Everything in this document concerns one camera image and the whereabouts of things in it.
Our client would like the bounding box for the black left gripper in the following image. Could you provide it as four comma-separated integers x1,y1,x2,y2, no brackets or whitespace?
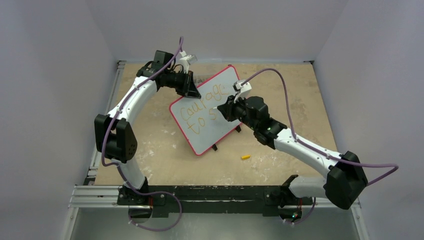
165,70,201,99

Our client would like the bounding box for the red framed whiteboard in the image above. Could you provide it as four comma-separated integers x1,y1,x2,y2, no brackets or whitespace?
169,65,242,156

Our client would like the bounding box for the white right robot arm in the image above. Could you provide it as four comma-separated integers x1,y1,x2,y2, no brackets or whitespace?
217,95,369,210

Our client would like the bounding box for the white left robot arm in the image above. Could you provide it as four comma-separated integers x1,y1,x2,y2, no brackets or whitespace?
94,49,201,205

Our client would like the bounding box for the clear plastic holder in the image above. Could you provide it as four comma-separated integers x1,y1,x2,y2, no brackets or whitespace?
193,74,211,87

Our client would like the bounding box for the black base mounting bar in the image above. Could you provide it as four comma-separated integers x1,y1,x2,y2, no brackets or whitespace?
117,184,313,218

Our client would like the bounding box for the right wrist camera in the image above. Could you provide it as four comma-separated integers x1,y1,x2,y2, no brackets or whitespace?
233,80,252,103

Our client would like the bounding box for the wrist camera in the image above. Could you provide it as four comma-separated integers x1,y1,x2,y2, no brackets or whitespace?
233,80,252,103
176,50,198,73

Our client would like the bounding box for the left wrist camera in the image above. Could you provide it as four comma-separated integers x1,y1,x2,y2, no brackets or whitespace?
176,50,198,73

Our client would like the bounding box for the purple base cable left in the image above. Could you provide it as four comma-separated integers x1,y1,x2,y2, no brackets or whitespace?
128,191,183,233

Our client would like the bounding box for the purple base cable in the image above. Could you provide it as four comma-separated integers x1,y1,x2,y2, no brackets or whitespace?
283,195,316,226
128,191,183,233

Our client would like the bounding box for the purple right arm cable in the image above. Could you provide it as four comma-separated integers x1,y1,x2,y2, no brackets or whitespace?
240,68,399,186

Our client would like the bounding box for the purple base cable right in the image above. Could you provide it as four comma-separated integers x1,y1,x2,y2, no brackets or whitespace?
283,195,316,226

